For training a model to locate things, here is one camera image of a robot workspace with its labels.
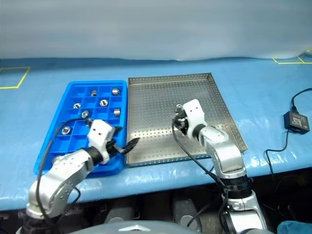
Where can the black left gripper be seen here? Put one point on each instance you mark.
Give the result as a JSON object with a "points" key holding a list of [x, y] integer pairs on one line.
{"points": [[113, 148]]}

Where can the black power adapter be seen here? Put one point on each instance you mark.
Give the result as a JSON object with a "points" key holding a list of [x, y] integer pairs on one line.
{"points": [[296, 122]]}

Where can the grey rounded shape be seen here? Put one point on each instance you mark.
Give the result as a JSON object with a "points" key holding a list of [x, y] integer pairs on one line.
{"points": [[120, 213], [185, 210]]}

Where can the perforated metal tray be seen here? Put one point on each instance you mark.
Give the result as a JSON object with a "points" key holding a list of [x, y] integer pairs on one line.
{"points": [[151, 109]]}

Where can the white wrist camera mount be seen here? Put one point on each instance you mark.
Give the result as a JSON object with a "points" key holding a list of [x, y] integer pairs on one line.
{"points": [[193, 113], [100, 134]]}

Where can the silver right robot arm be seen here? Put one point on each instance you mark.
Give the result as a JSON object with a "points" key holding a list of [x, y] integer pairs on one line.
{"points": [[226, 156]]}

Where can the grey robot torso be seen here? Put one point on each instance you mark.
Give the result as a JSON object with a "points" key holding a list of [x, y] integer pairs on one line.
{"points": [[131, 229]]}

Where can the blue cloth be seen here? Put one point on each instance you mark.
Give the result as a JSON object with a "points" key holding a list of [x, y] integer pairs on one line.
{"points": [[295, 228]]}

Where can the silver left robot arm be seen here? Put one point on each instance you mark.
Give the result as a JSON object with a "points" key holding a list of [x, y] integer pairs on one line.
{"points": [[63, 175]]}

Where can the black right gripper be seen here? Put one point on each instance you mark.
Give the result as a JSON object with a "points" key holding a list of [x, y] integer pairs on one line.
{"points": [[182, 124]]}

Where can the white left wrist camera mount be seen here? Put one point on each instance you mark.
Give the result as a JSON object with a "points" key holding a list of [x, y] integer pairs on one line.
{"points": [[100, 134]]}

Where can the blue compartment tray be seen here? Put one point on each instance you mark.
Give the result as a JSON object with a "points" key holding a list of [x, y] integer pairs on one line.
{"points": [[78, 146]]}

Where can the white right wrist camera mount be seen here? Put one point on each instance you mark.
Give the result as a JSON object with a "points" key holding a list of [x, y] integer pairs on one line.
{"points": [[193, 113]]}

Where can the blue table cover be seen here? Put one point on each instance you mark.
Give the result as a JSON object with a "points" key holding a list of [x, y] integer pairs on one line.
{"points": [[256, 97]]}

